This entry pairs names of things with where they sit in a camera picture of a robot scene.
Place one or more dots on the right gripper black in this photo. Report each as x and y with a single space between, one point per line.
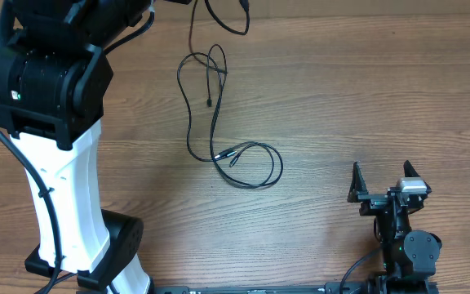
371 202

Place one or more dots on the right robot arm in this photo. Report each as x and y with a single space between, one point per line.
409 256

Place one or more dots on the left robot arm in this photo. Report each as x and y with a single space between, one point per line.
54 72

